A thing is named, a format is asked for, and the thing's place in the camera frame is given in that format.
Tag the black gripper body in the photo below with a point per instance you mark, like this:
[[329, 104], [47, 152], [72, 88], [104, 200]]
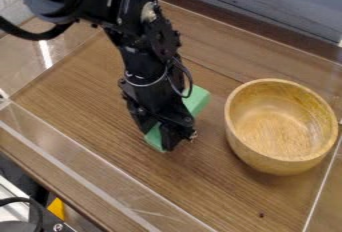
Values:
[[155, 82]]

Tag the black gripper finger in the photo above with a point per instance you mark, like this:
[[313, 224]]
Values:
[[142, 115], [174, 133]]

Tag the green rectangular block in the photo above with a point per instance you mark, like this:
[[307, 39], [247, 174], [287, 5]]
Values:
[[195, 104]]

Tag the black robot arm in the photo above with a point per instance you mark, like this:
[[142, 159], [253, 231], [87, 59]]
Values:
[[134, 24]]

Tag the brown wooden bowl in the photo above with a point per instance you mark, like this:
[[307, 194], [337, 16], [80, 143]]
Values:
[[281, 126]]

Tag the yellow tag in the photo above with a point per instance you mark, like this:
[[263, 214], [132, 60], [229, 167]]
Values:
[[56, 208]]

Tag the clear acrylic tray wall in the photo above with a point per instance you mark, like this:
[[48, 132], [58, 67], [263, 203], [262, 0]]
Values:
[[75, 141]]

